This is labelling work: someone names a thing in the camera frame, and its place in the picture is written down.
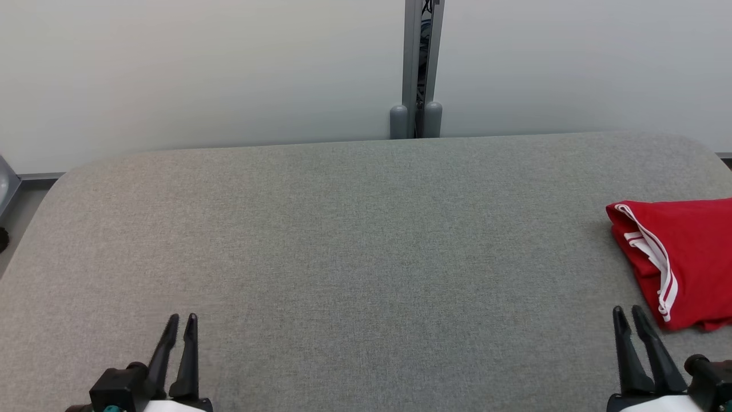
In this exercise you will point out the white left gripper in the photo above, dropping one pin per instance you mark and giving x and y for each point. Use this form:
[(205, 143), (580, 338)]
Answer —
[(177, 406)]

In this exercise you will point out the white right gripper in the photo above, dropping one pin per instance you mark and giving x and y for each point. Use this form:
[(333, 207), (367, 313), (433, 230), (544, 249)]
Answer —
[(652, 404)]

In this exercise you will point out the red basketball jersey white trim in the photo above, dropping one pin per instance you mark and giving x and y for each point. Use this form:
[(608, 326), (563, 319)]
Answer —
[(697, 257)]

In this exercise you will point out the black caster wheel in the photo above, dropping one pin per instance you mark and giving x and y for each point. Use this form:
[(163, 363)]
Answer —
[(3, 239)]

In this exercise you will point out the grey metal furniture panel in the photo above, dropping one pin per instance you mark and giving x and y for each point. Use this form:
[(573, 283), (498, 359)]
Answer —
[(7, 186)]

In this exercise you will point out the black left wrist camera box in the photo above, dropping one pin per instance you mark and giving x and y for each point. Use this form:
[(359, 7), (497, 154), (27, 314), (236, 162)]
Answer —
[(120, 386)]

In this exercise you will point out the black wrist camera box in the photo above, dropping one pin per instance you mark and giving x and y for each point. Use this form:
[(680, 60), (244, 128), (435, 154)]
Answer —
[(712, 383), (120, 386)]

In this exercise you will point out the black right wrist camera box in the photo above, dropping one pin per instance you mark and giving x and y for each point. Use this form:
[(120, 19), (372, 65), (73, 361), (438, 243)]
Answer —
[(712, 383)]

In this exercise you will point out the grey cylindrical post foot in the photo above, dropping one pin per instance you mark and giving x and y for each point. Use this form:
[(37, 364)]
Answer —
[(398, 121), (433, 119)]

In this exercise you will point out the grey metal partition post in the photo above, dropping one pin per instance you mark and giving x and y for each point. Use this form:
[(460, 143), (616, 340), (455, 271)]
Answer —
[(410, 51)]

